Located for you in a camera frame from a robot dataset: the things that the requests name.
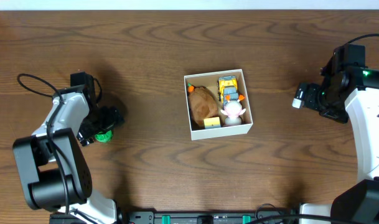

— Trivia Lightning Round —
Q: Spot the green round disc toy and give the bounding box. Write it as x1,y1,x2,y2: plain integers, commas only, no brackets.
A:
95,130,113,143

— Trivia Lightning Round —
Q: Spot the pink pig figurine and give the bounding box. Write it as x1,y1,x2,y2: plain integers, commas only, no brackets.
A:
220,95,246,126

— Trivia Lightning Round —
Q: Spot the yellow grey toy truck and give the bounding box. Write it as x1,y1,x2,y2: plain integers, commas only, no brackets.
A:
217,75,239,105

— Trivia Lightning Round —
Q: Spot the brown plush toy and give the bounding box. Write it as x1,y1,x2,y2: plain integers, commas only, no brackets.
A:
187,83,218,127

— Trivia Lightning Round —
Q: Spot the colourful puzzle cube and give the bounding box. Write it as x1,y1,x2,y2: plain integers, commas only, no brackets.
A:
204,117,221,129

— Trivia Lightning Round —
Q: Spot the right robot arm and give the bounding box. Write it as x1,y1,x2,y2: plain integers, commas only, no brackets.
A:
292,44,379,223

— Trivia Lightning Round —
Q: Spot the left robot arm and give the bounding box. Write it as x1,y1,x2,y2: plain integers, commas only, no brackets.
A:
12,72,124,223

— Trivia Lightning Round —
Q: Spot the white cardboard box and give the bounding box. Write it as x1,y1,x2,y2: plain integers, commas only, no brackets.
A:
184,69,253,141

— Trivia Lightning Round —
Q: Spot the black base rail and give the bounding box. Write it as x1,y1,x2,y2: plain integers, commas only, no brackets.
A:
49,203,297,224

